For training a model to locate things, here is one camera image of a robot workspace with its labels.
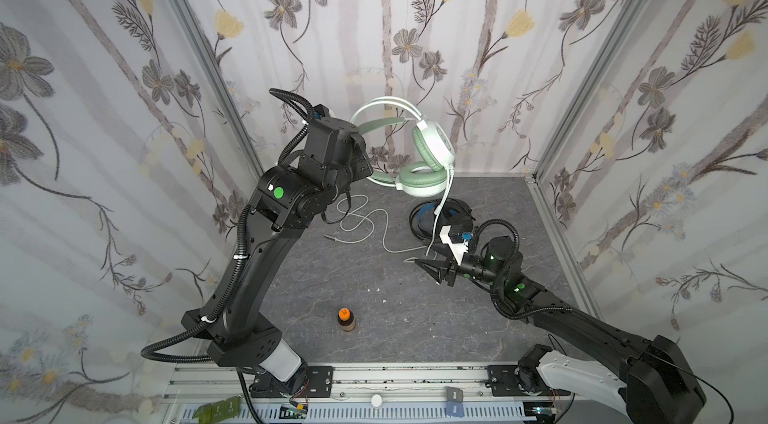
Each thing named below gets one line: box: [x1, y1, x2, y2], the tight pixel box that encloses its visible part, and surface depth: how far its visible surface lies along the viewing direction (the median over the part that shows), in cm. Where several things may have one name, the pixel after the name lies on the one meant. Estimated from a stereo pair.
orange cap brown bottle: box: [337, 307, 356, 332], surface depth 78 cm
